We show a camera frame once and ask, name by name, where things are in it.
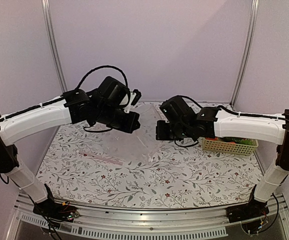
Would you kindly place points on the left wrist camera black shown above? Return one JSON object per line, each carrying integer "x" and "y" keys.
{"x": 131, "y": 100}

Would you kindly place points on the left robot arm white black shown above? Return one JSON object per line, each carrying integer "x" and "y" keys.
{"x": 108, "y": 104}

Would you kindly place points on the floral pattern table mat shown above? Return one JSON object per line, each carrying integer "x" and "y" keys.
{"x": 78, "y": 167}

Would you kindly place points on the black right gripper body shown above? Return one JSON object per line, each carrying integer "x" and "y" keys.
{"x": 175, "y": 133}

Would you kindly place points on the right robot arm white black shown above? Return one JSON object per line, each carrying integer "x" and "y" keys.
{"x": 219, "y": 122}

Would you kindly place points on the front aluminium rail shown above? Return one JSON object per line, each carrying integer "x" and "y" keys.
{"x": 101, "y": 222}

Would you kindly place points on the beige perforated plastic basket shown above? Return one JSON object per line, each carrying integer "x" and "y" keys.
{"x": 217, "y": 145}

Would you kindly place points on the green cucumber toy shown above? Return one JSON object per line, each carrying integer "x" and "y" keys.
{"x": 236, "y": 140}

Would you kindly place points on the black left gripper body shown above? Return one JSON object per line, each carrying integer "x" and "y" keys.
{"x": 119, "y": 124}

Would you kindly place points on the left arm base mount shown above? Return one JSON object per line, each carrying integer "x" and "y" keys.
{"x": 61, "y": 212}

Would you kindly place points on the right aluminium frame post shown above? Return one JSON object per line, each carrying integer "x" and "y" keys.
{"x": 246, "y": 51}

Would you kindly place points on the aluminium frame post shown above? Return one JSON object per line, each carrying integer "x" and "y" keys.
{"x": 53, "y": 44}
{"x": 246, "y": 51}

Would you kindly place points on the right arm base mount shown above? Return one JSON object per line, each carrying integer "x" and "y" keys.
{"x": 251, "y": 209}

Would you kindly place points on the green leafy vegetable toy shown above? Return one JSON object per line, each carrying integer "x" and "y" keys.
{"x": 247, "y": 141}

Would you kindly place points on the clear zip top bag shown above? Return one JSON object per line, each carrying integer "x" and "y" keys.
{"x": 116, "y": 146}

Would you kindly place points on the left aluminium frame post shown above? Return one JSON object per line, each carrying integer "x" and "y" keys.
{"x": 53, "y": 44}

